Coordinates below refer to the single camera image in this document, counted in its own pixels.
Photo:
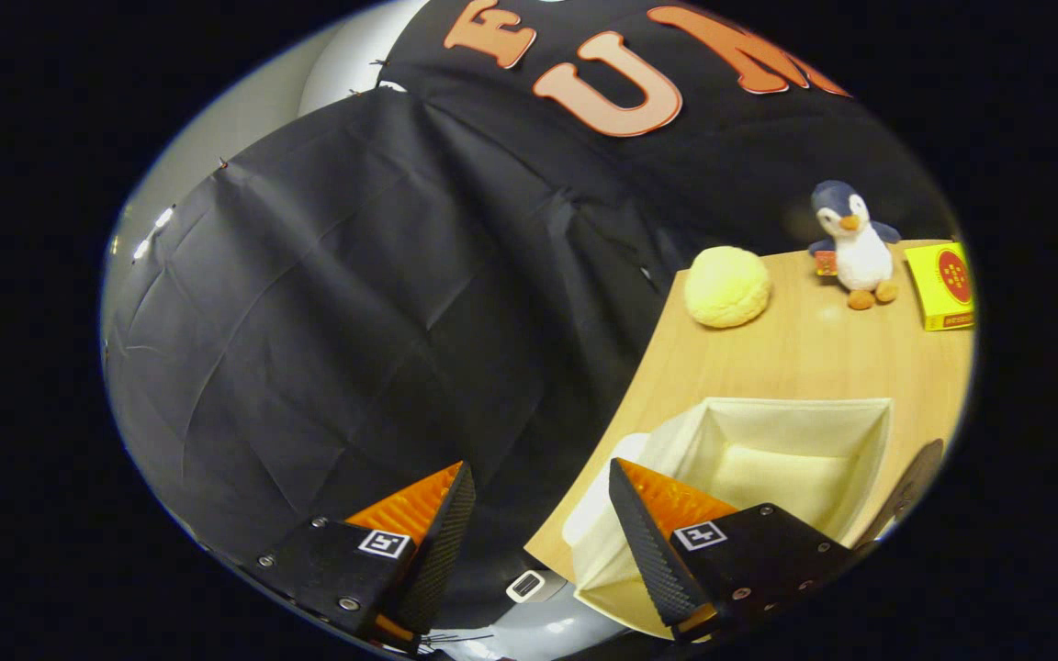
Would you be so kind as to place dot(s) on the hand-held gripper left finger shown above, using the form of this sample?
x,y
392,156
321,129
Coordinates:
x,y
444,551

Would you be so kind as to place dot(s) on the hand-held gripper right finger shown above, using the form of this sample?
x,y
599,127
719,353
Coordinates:
x,y
644,551

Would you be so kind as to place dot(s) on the cream fabric storage box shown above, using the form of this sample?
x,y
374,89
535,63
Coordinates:
x,y
768,468

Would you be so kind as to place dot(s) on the small white rectangular fitting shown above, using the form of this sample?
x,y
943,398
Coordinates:
x,y
525,586

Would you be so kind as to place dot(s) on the yellow plush bun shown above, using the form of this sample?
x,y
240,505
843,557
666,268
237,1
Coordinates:
x,y
726,286

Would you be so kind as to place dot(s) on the plush penguin toy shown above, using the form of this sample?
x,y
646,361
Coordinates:
x,y
860,257

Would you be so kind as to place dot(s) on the yellow book with red circle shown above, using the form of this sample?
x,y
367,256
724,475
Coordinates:
x,y
942,285

